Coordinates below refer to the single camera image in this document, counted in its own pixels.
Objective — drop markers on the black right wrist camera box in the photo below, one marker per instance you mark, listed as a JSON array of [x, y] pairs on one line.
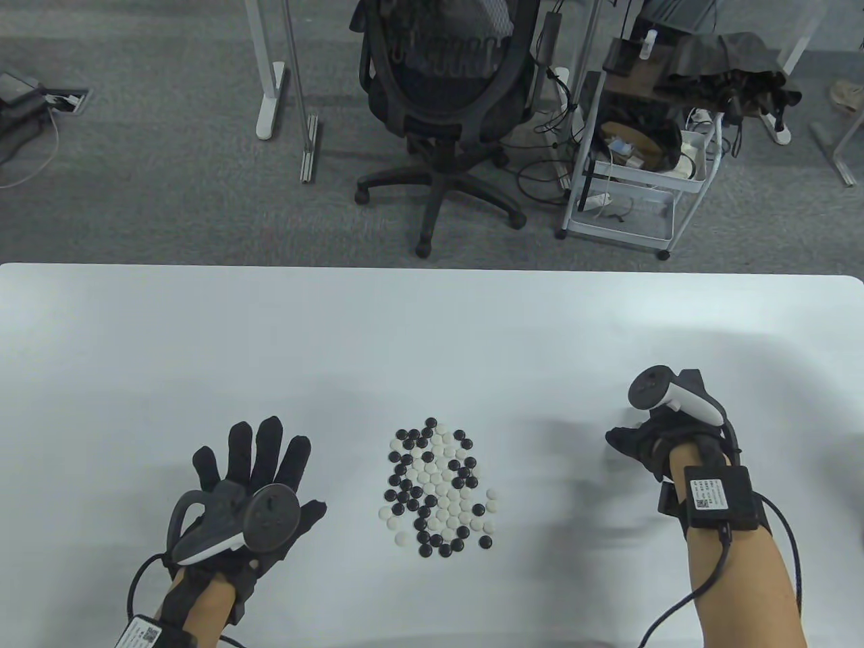
[[722, 499]]

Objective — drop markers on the tan shoe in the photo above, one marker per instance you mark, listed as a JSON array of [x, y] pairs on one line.
[[849, 94]]

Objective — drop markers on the person's right hand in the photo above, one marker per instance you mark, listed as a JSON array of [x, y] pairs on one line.
[[651, 439]]

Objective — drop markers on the aluminium profile post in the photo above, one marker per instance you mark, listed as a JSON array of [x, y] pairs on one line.
[[309, 148]]

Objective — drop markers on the black power adapter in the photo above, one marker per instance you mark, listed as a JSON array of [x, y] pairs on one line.
[[548, 37]]

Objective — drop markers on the white desk leg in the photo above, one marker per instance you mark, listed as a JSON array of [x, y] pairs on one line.
[[803, 47], [270, 101]]

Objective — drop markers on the person's left hand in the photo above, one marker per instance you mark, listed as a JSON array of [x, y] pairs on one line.
[[270, 462]]

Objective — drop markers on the grey white right hand controller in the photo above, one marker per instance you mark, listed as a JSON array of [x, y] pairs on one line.
[[648, 388]]

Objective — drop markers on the person's right forearm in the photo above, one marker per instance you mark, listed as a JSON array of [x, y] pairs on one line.
[[742, 587]]

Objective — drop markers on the black mesh office chair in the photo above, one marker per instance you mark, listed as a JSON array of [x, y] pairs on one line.
[[439, 145]]

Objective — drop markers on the black cloth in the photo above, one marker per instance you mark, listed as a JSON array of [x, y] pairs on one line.
[[722, 61]]

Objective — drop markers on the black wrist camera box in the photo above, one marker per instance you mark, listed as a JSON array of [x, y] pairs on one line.
[[722, 499], [142, 634]]

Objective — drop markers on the white power strip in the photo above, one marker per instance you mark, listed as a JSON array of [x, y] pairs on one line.
[[776, 128]]

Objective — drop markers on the mixed black white go stones pile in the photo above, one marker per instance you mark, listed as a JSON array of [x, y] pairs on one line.
[[439, 489]]

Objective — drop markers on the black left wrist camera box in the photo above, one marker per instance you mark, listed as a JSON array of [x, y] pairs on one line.
[[142, 634]]

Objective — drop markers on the white utility cart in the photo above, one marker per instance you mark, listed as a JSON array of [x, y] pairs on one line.
[[621, 233]]

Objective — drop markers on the grey white hand controller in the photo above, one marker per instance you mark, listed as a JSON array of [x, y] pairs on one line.
[[270, 518], [648, 388]]

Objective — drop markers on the floor socket box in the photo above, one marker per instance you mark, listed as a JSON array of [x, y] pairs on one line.
[[67, 101]]

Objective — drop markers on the grey metal floor foot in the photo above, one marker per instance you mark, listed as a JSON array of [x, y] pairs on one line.
[[837, 158]]

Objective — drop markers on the grey white left hand controller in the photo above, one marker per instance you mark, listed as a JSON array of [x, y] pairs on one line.
[[270, 518]]

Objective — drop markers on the small white bottle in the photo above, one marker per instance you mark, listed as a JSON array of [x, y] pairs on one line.
[[649, 46]]

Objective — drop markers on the person's left forearm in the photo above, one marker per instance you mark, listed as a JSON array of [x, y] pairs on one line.
[[202, 607]]

